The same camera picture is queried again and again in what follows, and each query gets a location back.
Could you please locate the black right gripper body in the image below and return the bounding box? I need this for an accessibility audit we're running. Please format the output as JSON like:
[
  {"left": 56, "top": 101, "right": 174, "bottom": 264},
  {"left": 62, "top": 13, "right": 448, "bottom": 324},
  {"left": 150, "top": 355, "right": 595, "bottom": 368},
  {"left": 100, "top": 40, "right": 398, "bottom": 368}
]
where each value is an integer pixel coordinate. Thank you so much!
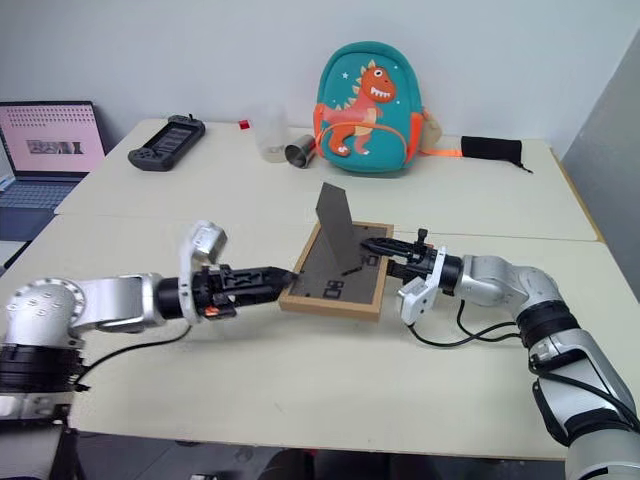
[{"left": 403, "top": 228, "right": 442, "bottom": 285}]

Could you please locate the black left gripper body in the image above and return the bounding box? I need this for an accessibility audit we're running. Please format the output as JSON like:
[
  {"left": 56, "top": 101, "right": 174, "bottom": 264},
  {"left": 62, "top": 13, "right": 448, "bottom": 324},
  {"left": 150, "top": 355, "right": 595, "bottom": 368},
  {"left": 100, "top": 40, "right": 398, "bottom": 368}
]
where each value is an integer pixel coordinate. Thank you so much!
[{"left": 192, "top": 264, "right": 240, "bottom": 321}]

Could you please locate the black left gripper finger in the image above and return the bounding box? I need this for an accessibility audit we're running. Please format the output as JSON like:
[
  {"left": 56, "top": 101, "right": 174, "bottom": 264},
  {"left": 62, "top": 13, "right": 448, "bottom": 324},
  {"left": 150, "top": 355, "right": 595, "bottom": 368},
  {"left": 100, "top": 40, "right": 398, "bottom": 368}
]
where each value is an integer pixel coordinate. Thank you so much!
[
  {"left": 231, "top": 265, "right": 297, "bottom": 290},
  {"left": 233, "top": 279, "right": 290, "bottom": 307}
]

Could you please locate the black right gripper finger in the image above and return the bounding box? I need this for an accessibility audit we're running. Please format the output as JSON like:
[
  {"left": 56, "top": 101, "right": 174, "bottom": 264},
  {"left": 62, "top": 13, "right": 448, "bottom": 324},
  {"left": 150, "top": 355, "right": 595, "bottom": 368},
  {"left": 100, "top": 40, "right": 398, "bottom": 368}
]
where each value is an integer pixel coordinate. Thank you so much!
[
  {"left": 386, "top": 258, "right": 417, "bottom": 282},
  {"left": 360, "top": 237, "right": 417, "bottom": 260}
]

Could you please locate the wooden picture frame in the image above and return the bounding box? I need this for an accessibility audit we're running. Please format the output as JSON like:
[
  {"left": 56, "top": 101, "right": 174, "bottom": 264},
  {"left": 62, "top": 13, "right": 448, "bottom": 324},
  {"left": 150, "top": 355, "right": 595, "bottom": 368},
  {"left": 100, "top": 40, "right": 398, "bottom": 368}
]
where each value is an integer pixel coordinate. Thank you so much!
[{"left": 277, "top": 181, "right": 395, "bottom": 326}]

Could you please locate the stainless steel cup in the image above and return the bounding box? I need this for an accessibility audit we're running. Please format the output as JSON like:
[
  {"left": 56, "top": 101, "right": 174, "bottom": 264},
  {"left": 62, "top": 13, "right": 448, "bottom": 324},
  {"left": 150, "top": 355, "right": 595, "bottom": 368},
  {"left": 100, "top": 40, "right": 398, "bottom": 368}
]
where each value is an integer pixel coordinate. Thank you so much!
[{"left": 284, "top": 131, "right": 318, "bottom": 169}]

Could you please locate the black fabric pouch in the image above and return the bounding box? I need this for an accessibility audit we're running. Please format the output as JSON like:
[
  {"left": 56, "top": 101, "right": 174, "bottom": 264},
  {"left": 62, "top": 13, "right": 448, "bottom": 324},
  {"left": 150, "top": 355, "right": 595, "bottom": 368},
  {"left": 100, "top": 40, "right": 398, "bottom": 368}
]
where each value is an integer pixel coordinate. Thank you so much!
[{"left": 459, "top": 135, "right": 535, "bottom": 175}]

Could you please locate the teal dinosaur backpack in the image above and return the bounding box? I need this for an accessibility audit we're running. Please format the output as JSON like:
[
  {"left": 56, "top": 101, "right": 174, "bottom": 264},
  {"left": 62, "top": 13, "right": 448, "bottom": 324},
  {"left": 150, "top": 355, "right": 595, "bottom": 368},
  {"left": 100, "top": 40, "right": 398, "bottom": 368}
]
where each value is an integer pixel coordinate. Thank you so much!
[{"left": 312, "top": 40, "right": 462, "bottom": 177}]

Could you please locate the translucent plastic cup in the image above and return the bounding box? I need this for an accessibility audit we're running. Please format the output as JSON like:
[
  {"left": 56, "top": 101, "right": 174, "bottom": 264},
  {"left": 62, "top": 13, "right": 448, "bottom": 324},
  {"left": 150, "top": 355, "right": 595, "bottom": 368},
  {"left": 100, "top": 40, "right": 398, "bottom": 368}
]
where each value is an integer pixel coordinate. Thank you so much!
[{"left": 255, "top": 103, "right": 291, "bottom": 164}]

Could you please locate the black handheld game controller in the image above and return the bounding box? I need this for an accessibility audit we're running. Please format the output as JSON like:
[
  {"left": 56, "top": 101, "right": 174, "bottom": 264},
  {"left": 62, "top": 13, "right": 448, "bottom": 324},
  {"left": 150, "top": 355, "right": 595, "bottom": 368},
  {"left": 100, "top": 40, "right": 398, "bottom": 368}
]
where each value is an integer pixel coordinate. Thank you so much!
[{"left": 127, "top": 113, "right": 208, "bottom": 172}]

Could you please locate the grey partition panel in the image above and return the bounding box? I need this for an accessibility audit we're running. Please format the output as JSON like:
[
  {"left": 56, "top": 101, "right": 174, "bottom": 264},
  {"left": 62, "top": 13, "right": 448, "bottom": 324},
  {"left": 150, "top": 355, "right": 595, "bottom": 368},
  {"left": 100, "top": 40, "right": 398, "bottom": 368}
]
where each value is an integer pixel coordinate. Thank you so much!
[{"left": 558, "top": 29, "right": 640, "bottom": 304}]

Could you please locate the open laptop with pink screen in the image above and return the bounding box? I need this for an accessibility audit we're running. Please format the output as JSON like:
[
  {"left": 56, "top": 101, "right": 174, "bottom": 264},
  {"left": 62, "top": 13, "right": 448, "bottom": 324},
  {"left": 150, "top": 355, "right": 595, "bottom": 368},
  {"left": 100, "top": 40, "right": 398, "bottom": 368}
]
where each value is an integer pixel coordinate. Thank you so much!
[{"left": 0, "top": 100, "right": 108, "bottom": 247}]

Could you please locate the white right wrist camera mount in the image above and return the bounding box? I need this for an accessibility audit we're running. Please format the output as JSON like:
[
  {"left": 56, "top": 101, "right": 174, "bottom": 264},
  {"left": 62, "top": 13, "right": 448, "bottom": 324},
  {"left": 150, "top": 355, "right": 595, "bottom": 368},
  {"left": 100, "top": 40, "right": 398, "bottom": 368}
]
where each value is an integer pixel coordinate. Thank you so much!
[{"left": 396, "top": 244, "right": 449, "bottom": 327}]

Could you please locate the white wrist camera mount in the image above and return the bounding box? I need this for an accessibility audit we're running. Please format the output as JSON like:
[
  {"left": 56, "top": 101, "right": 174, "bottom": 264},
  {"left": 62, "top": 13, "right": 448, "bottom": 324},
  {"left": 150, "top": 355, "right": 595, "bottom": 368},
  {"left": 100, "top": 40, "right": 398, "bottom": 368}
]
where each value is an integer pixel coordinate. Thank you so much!
[
  {"left": 174, "top": 219, "right": 229, "bottom": 324},
  {"left": 396, "top": 244, "right": 449, "bottom": 327}
]

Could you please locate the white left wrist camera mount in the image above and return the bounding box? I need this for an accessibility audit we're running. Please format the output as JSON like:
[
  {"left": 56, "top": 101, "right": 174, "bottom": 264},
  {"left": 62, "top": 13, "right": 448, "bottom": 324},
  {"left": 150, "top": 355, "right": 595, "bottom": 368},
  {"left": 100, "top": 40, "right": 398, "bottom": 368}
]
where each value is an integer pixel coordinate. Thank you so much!
[{"left": 174, "top": 219, "right": 229, "bottom": 324}]

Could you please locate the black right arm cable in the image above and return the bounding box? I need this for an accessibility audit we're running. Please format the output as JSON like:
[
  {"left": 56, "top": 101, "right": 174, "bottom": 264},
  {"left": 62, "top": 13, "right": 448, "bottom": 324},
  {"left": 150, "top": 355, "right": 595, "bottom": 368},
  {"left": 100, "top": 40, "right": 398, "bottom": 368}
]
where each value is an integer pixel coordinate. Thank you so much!
[{"left": 405, "top": 298, "right": 532, "bottom": 349}]

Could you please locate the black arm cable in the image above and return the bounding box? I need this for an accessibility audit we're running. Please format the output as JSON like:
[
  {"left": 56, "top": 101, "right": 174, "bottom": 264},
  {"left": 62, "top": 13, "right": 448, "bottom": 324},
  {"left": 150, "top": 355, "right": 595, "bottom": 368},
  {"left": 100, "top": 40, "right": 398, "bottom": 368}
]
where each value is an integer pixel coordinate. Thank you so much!
[
  {"left": 73, "top": 322, "right": 195, "bottom": 396},
  {"left": 405, "top": 298, "right": 532, "bottom": 349}
]

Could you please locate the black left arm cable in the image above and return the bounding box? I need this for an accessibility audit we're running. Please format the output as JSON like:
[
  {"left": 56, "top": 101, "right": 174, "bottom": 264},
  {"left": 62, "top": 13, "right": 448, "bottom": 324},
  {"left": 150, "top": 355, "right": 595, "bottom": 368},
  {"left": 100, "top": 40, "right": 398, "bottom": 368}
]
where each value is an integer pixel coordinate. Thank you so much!
[{"left": 73, "top": 322, "right": 195, "bottom": 396}]

